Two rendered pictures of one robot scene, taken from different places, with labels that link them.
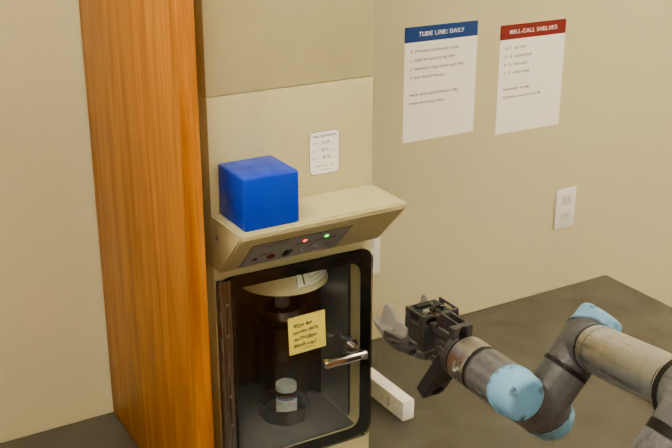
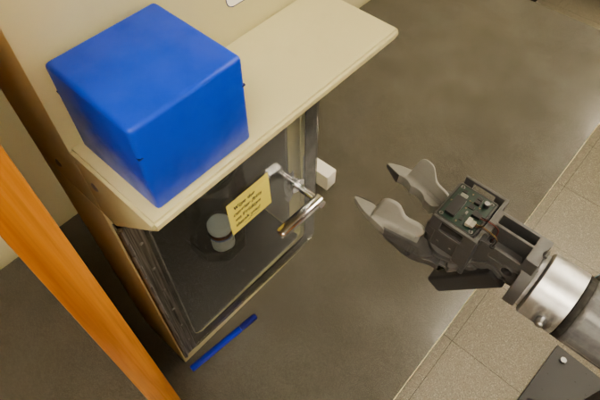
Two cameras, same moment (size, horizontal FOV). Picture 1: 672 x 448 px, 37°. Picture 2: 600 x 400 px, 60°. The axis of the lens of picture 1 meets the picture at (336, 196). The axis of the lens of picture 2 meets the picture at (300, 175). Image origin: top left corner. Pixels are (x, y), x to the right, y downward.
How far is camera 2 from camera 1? 129 cm
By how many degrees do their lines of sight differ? 36
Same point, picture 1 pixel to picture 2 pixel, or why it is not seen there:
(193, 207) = (25, 228)
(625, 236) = not seen: outside the picture
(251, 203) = (159, 162)
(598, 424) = (499, 148)
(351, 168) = not seen: outside the picture
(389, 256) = not seen: outside the picture
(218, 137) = (20, 3)
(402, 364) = not seen: hidden behind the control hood
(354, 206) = (323, 61)
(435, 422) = (357, 184)
